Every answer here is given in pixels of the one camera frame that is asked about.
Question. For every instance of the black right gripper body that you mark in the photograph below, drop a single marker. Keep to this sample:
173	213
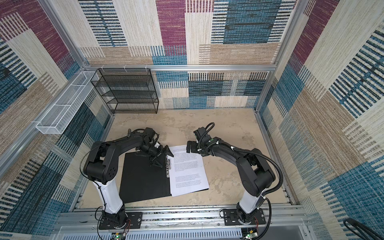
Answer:
196	147

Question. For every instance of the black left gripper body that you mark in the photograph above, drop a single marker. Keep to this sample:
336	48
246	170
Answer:
153	151

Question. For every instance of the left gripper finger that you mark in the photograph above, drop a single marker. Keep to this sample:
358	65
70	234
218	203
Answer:
157	162
166	150

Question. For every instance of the metal folder clip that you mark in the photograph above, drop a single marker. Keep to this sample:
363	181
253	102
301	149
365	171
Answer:
168	167

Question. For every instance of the red folder black inside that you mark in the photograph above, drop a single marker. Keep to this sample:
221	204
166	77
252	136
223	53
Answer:
142	182

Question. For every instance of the white text paper sheet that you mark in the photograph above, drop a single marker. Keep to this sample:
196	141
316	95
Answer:
187	172

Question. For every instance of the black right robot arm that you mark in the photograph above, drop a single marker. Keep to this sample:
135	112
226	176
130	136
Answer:
255	173

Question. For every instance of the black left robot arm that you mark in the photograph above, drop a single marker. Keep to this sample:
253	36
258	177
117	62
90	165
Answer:
101	168

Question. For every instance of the black object bottom right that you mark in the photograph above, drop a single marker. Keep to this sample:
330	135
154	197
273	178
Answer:
361	230

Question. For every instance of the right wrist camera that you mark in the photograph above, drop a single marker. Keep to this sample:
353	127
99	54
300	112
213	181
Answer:
202	134

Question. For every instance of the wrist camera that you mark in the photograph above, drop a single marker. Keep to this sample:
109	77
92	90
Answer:
202	134
150	135

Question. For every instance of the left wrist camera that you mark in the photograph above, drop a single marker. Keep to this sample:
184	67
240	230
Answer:
150	135

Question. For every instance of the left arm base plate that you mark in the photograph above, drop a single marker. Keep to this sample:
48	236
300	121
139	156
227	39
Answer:
120	221

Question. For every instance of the black wire mesh shelf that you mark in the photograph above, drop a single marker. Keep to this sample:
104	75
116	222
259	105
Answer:
127	91

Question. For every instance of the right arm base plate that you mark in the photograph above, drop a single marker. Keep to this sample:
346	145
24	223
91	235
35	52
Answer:
235	217

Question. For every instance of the aluminium front rail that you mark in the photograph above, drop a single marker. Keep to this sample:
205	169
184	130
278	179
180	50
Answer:
281	221

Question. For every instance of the white wire mesh basket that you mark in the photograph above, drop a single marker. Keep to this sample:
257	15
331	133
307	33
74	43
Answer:
62	112

